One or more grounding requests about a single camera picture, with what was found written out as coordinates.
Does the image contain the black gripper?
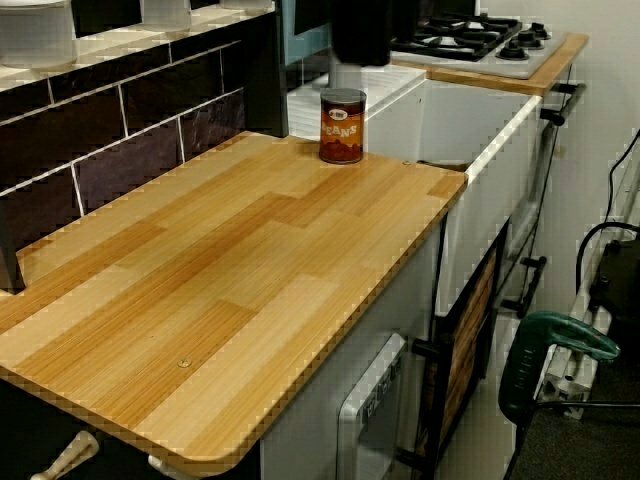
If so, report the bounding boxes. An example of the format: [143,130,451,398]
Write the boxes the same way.
[332,22,394,67]

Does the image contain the brown beans can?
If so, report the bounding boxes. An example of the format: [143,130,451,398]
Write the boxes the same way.
[319,88,368,165]

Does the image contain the grey sink faucet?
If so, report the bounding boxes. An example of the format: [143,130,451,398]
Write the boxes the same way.
[328,58,372,92]

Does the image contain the black gas stove top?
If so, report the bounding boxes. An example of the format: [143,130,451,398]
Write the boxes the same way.
[388,13,569,80]

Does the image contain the black framed wooden door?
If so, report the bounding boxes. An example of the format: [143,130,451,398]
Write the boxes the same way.
[428,243,502,454]

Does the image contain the large white plastic container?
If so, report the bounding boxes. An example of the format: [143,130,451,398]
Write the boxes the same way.
[0,0,80,70]

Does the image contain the black box device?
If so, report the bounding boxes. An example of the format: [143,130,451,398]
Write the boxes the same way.
[588,238,640,332]

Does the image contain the white kitchen cabinet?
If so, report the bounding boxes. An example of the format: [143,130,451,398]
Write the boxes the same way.
[258,219,443,480]

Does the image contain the grey dishwasher front panel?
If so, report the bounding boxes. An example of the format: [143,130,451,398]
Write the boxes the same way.
[336,332,409,480]

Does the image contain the aluminium extrusion bar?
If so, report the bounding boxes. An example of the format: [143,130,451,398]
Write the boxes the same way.
[538,284,617,419]

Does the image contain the black vertical post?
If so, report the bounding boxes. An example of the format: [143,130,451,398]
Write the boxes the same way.
[242,0,292,139]
[0,203,27,294]

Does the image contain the black cabinet handle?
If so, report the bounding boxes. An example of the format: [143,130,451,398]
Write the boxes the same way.
[410,336,455,360]
[396,446,427,470]
[501,255,548,315]
[538,81,587,127]

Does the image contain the thick black looped cable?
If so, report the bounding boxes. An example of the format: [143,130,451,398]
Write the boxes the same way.
[574,219,640,304]

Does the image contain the white knob handle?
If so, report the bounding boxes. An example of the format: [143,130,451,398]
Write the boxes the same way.
[28,430,100,480]
[146,453,187,475]

